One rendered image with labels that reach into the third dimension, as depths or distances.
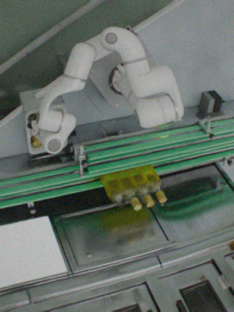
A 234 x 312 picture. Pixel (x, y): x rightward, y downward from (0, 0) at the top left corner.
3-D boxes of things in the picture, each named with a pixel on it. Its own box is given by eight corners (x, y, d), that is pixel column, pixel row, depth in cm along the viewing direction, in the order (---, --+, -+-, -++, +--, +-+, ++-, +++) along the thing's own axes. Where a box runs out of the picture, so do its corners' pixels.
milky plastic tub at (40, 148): (26, 143, 179) (29, 155, 173) (21, 102, 164) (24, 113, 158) (63, 136, 184) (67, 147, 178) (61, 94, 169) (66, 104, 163)
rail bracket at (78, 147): (73, 166, 180) (82, 185, 171) (72, 135, 169) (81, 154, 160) (80, 164, 181) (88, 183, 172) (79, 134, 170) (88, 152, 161)
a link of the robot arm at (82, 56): (107, 88, 136) (108, 84, 151) (127, 30, 131) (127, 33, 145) (61, 73, 135) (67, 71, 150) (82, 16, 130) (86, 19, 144)
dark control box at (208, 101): (198, 104, 201) (207, 113, 195) (200, 90, 196) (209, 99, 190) (212, 102, 204) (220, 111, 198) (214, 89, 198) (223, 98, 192)
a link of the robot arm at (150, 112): (123, 90, 147) (138, 114, 135) (157, 81, 148) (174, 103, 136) (127, 111, 153) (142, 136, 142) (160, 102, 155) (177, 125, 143)
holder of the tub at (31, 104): (27, 152, 183) (30, 162, 178) (21, 101, 165) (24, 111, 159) (63, 144, 188) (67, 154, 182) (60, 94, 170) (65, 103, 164)
